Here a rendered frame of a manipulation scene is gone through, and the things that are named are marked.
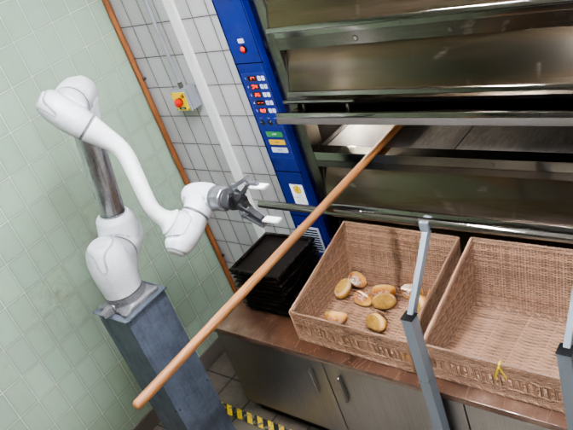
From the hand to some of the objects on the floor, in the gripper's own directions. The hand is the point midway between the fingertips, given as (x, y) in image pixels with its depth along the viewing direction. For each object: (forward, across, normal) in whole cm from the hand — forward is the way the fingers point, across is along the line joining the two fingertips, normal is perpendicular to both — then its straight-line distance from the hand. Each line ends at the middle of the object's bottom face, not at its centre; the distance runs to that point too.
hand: (270, 203), depth 226 cm
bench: (+54, +131, -26) cm, 144 cm away
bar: (+37, +131, -5) cm, 136 cm away
